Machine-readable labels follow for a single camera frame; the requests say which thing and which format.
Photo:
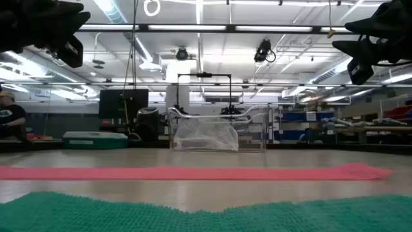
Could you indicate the black monitor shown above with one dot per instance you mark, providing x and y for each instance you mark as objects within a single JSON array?
[{"x": 112, "y": 103}]

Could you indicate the blue storage bin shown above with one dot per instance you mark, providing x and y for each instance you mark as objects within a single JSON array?
[
  {"x": 289, "y": 116},
  {"x": 286, "y": 135}
]

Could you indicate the person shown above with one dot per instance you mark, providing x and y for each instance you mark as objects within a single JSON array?
[{"x": 11, "y": 116}]

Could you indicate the black ceiling camera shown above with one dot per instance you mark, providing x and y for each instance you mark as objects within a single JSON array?
[
  {"x": 181, "y": 54},
  {"x": 261, "y": 51}
]

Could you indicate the yellow hanging hook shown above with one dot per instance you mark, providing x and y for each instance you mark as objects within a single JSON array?
[{"x": 331, "y": 32}]

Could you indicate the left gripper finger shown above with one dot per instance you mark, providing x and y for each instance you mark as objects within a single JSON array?
[
  {"x": 74, "y": 22},
  {"x": 64, "y": 7}
]

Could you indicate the red storage bin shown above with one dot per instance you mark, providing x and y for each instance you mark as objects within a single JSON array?
[{"x": 397, "y": 112}]

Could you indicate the teal printed box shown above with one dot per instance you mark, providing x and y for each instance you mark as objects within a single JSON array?
[{"x": 95, "y": 141}]

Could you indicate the wooden workbench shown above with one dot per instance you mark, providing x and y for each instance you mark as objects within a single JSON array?
[{"x": 380, "y": 129}]

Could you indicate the clear plastic bin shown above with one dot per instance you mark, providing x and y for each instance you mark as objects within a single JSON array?
[{"x": 257, "y": 129}]

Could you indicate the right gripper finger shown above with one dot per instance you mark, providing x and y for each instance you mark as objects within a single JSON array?
[
  {"x": 376, "y": 24},
  {"x": 363, "y": 51}
]

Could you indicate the clear plastic bag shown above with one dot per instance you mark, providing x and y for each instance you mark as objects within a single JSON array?
[{"x": 206, "y": 137}]

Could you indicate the black background robot rig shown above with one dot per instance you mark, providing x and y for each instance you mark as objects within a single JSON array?
[{"x": 204, "y": 75}]

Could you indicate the pink elastic bandage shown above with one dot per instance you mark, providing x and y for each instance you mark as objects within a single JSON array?
[{"x": 193, "y": 173}]

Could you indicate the green elastic bandage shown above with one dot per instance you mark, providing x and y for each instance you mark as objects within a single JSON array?
[{"x": 206, "y": 222}]

